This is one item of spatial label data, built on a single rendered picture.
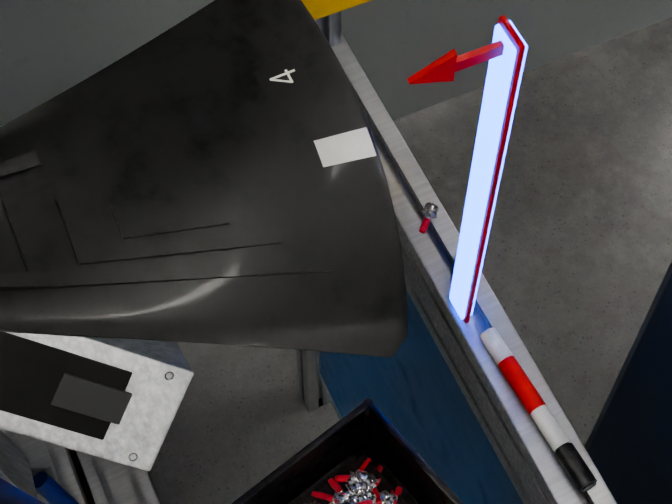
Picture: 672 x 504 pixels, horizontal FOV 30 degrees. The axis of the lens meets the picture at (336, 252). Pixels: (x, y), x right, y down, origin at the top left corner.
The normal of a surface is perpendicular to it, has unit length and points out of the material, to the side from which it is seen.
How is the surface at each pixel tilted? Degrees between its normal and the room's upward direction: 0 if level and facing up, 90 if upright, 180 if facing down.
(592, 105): 0
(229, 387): 0
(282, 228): 20
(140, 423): 50
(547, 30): 90
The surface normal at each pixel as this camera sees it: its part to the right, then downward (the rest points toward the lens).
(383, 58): 0.41, 0.79
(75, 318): 0.25, -0.32
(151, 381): 0.32, 0.28
